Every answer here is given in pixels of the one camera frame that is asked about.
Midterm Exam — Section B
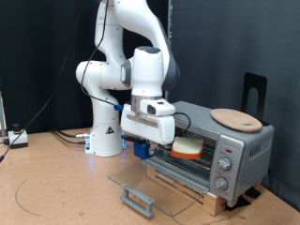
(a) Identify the grey emergency stop box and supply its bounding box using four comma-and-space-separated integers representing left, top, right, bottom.
7, 123, 29, 150

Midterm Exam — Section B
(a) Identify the silver temperature knob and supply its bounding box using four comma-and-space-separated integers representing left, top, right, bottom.
217, 156, 233, 172

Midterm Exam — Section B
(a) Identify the wire oven rack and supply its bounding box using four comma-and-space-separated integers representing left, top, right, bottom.
154, 127, 218, 172

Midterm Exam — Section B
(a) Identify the silver toaster oven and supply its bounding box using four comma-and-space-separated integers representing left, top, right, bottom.
139, 100, 276, 208

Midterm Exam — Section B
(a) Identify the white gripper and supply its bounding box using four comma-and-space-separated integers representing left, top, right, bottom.
120, 104, 176, 145

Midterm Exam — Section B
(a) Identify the wooden block base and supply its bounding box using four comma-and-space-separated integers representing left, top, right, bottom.
145, 164, 228, 218

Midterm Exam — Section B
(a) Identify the black metal bookend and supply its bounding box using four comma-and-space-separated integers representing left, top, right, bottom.
241, 72, 270, 127

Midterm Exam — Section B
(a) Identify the black foam pad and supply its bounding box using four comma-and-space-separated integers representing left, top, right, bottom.
245, 186, 263, 200
224, 195, 252, 212

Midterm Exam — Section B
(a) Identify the small wooden cutting board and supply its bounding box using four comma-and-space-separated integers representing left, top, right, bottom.
210, 108, 263, 133

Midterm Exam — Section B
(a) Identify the metal stand leg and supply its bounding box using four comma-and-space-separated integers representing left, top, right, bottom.
0, 92, 8, 138

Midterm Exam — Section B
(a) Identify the black base cable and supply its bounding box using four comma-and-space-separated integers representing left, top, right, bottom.
53, 130, 88, 145

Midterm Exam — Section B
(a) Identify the black cable with silver plug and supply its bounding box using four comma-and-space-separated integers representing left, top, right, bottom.
50, 127, 92, 140

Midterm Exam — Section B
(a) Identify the vertical metal pole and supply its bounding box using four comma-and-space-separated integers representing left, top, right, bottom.
164, 0, 173, 102

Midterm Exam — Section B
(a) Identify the white bread slice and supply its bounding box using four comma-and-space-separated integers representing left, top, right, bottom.
170, 136, 206, 160

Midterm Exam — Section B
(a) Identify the silver timer knob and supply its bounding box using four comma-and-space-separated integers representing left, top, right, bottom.
213, 176, 229, 191

